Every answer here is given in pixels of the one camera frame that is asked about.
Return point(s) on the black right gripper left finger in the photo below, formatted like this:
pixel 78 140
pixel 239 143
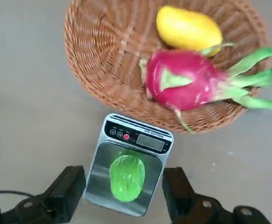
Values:
pixel 66 193

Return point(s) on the pink dragon fruit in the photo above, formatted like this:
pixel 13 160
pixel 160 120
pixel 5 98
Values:
pixel 185 79

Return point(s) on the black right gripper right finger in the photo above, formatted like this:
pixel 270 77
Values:
pixel 180 193

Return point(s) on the brown wicker basket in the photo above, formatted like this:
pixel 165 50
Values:
pixel 98 58

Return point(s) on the yellow mango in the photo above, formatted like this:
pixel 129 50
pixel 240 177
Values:
pixel 187 29

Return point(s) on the white electronic scale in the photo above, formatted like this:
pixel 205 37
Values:
pixel 154 142

